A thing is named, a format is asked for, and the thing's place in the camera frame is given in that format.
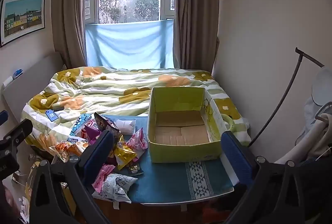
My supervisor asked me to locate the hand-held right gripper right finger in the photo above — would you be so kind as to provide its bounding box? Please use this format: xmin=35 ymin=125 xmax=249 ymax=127
xmin=220 ymin=131 xmax=306 ymax=224

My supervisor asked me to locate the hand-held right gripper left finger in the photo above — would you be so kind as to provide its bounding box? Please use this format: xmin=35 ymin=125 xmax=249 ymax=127
xmin=30 ymin=130 xmax=115 ymax=224

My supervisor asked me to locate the yellow snack packet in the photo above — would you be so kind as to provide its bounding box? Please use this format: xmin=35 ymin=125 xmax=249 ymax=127
xmin=114 ymin=134 xmax=138 ymax=170

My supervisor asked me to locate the red white snack packet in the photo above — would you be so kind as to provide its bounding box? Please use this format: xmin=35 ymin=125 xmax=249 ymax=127
xmin=79 ymin=120 xmax=100 ymax=139

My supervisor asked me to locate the bright pink snack packet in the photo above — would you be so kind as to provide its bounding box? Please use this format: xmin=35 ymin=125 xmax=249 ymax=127
xmin=92 ymin=164 xmax=116 ymax=193

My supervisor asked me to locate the brown snack packet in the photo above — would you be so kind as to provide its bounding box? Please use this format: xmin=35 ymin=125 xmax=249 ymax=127
xmin=93 ymin=112 xmax=122 ymax=137

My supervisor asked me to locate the plain white snack packet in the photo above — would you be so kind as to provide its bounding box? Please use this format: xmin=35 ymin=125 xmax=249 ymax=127
xmin=114 ymin=118 xmax=137 ymax=135

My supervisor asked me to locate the orange white snack packet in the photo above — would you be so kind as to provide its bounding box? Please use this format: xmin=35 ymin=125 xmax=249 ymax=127
xmin=49 ymin=140 xmax=90 ymax=163

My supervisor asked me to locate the pink white snack packet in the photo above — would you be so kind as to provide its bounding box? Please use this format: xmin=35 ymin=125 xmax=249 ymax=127
xmin=126 ymin=127 xmax=148 ymax=162

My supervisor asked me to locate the small dark green packet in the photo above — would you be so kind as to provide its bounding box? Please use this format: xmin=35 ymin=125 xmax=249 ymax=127
xmin=127 ymin=162 xmax=145 ymax=176

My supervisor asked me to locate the pale green snack packet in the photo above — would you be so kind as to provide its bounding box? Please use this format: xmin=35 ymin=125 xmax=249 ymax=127
xmin=92 ymin=173 xmax=139 ymax=203

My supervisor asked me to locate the green cardboard box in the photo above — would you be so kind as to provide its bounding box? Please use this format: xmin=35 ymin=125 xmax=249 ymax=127
xmin=147 ymin=87 xmax=235 ymax=163

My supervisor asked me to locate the blue tag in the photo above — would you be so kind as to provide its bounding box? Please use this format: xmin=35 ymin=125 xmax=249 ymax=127
xmin=45 ymin=109 xmax=58 ymax=122

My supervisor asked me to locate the grey headboard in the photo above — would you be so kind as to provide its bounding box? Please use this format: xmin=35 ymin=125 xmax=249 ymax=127
xmin=1 ymin=51 xmax=65 ymax=121

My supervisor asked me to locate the floral blanket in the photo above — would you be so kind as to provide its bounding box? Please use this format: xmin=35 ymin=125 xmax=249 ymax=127
xmin=21 ymin=66 xmax=252 ymax=152

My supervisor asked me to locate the blue table mat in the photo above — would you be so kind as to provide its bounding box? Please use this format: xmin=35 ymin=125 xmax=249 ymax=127
xmin=104 ymin=115 xmax=234 ymax=205

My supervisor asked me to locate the beige garment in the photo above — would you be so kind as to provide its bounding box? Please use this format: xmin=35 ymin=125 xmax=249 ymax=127
xmin=275 ymin=112 xmax=332 ymax=165

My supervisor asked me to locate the framed picture of houses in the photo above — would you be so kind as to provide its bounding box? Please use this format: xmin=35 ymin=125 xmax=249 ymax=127
xmin=0 ymin=0 xmax=46 ymax=48

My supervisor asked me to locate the light blue cloth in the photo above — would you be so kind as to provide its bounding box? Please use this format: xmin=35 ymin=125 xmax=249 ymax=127
xmin=85 ymin=19 xmax=175 ymax=70

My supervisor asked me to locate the pale blue garment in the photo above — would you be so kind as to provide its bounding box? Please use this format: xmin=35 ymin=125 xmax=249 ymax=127
xmin=296 ymin=67 xmax=332 ymax=154

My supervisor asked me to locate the brown curtain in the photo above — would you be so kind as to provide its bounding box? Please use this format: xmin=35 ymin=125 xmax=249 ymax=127
xmin=174 ymin=0 xmax=221 ymax=76
xmin=51 ymin=0 xmax=91 ymax=69

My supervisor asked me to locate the black curved stand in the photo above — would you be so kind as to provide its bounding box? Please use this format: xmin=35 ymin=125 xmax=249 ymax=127
xmin=250 ymin=48 xmax=325 ymax=147

